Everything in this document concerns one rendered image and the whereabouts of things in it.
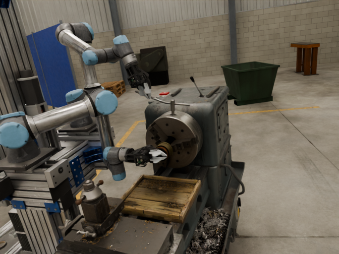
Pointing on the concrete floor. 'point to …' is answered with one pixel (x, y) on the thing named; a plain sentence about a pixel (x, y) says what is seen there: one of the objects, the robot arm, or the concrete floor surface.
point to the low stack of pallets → (115, 87)
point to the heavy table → (306, 57)
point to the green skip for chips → (250, 82)
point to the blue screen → (52, 66)
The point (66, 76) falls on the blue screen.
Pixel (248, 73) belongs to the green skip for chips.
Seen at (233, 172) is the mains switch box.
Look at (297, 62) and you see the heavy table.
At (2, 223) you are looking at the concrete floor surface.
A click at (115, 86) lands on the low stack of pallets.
